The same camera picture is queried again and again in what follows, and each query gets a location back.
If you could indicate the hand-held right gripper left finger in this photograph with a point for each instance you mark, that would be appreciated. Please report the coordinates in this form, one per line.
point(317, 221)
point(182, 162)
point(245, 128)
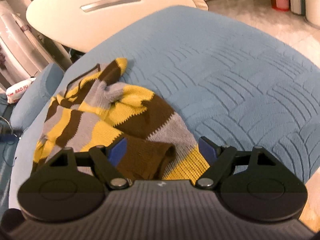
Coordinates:
point(118, 150)

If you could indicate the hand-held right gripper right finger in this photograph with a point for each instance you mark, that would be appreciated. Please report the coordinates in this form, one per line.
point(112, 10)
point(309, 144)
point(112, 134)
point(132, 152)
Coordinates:
point(207, 150)

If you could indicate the yellow brown grey striped sweater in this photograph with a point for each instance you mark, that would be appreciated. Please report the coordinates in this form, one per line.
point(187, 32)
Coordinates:
point(125, 120)

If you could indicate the blue quilted blanket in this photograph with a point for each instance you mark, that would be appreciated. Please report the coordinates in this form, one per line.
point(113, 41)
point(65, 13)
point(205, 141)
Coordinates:
point(225, 80)

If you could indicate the blue quilted cushion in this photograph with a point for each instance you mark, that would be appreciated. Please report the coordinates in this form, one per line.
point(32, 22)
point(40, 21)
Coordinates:
point(35, 97)

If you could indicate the white package with red print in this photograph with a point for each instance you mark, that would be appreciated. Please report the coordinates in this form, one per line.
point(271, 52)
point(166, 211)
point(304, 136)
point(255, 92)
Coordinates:
point(18, 91)

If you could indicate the cream round object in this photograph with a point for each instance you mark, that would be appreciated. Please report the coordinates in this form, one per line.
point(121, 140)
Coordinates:
point(200, 2)

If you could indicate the white curtain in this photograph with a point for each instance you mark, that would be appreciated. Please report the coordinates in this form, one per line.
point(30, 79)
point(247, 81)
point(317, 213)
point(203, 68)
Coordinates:
point(17, 37)

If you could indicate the white tall planter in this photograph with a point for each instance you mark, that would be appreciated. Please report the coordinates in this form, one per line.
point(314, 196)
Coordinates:
point(313, 2)

